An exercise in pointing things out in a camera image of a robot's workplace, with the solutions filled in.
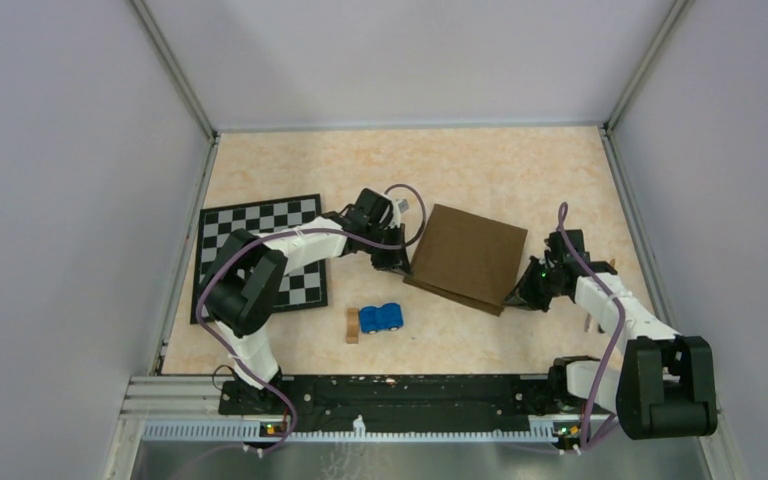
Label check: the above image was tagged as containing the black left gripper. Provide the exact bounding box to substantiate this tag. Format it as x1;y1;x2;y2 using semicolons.
362;222;412;276

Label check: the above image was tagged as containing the brown cloth napkin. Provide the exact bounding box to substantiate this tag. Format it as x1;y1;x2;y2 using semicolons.
403;204;528;317

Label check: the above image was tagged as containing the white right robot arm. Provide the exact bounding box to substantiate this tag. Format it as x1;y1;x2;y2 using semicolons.
503;230;718;440

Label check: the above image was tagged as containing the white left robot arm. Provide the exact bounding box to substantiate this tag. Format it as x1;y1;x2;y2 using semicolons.
194;188;419;414

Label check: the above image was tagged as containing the blue toy car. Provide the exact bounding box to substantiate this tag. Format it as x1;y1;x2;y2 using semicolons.
358;302;404;334

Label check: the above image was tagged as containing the small wooden block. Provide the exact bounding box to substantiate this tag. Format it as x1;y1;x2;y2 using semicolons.
345;308;361;344

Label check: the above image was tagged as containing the black white checkerboard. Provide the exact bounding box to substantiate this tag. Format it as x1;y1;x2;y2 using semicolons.
189;193;330;325

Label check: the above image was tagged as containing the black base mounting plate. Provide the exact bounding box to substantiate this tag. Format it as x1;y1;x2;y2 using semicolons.
218;374;584;434

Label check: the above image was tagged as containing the white cable duct strip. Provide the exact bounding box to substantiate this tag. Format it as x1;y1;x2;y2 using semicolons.
142;420;557;443

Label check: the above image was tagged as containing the aluminium frame rail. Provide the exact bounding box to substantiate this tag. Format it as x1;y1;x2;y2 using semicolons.
125;0;723;425

